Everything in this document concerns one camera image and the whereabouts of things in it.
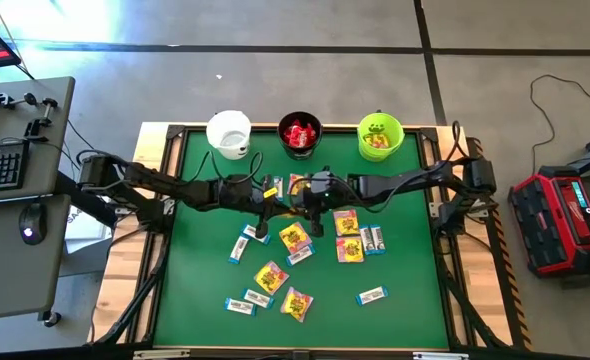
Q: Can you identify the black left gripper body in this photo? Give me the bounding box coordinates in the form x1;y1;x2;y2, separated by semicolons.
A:
249;172;277;240

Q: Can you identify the white printed sheet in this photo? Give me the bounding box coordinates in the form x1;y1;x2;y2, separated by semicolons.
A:
64;199;114;251

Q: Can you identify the black computer mouse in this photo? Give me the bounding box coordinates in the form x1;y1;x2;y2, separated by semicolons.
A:
18;202;49;246

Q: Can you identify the silver metal bracket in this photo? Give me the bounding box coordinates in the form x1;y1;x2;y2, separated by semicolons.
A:
133;348;191;360
412;351;470;360

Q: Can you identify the lime green plastic bucket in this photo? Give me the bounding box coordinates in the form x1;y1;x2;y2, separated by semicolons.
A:
356;110;406;163

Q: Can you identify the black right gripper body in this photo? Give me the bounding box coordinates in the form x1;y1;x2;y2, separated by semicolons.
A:
302;171;349;238

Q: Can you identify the black floor cable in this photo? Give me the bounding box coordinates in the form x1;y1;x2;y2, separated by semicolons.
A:
528;73;590;161

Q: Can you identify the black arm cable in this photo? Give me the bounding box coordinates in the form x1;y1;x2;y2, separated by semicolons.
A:
449;119;476;166
194;148;266;187

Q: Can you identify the white jack-o-lantern bucket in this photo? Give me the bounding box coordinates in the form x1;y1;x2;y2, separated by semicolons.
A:
205;109;253;161

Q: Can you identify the grey desk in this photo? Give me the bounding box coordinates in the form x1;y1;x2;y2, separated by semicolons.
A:
0;76;76;321

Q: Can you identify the black monster face bucket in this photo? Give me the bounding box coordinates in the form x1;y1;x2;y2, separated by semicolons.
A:
276;110;324;161

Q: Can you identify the black keyboard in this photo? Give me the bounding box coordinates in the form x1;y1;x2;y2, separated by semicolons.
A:
0;139;31;194

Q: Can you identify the red black tool case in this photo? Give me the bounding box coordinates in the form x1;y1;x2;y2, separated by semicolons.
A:
507;167;590;279

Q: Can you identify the black aluminium table frame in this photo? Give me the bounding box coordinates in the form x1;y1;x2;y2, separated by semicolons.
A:
87;122;531;360

